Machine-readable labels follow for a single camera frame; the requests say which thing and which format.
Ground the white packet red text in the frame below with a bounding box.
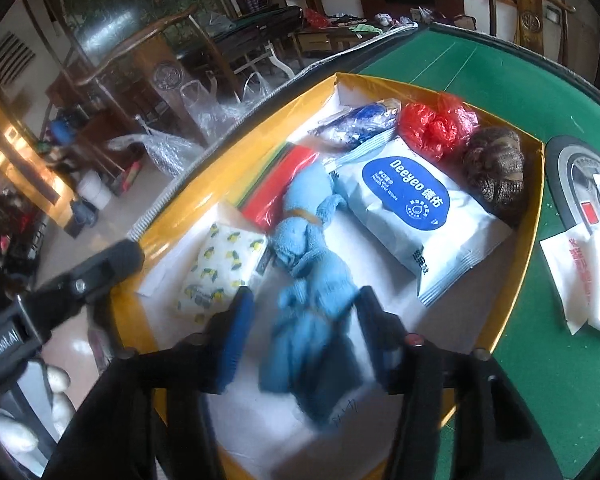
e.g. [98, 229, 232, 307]
[540, 224, 600, 335]

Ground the lemon print tissue pack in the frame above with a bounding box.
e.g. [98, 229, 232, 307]
[174, 222, 268, 326]

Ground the clear plastic bag printed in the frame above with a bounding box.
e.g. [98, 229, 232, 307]
[180, 70, 272, 144]

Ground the white gloved left hand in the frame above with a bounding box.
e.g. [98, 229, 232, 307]
[0, 359, 76, 478]

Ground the yellow taped cardboard box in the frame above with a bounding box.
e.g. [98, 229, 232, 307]
[112, 74, 544, 479]

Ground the carved wooden chair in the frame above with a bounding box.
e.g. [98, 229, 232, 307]
[72, 4, 242, 148]
[488, 0, 576, 66]

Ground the white blue Deeyeo wipes pack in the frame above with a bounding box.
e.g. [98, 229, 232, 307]
[326, 132, 513, 307]

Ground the light blue cloth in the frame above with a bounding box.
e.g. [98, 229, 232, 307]
[259, 162, 364, 427]

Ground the brown knitted cloth bundle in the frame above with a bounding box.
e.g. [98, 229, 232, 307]
[463, 127, 527, 228]

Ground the round table centre panel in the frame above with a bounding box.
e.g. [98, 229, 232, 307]
[545, 136, 600, 233]

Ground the red green zip bag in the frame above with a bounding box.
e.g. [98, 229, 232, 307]
[237, 142, 318, 232]

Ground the red plastic bag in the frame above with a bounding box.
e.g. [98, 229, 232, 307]
[396, 92, 479, 162]

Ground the blue gold snack bag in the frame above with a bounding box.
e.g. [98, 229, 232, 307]
[309, 98, 402, 151]

